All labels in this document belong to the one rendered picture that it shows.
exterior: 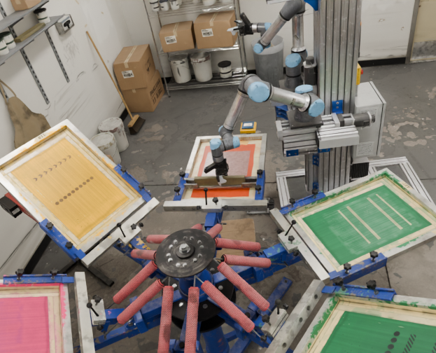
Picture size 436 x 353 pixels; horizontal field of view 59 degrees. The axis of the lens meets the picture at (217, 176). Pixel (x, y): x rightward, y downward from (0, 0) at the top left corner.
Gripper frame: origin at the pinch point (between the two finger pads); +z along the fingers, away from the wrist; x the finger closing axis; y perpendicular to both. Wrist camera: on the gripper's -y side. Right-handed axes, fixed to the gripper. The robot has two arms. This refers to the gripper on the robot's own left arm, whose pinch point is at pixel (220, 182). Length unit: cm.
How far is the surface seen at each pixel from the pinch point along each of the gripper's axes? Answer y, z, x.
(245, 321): 30, -13, -109
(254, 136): 19, 2, 57
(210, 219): -0.1, -3.2, -38.3
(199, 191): -15.7, 5.4, -3.3
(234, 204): 13.8, -3.2, -25.6
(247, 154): 15.0, 5.5, 38.0
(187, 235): -1, -30, -74
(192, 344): 7, -13, -121
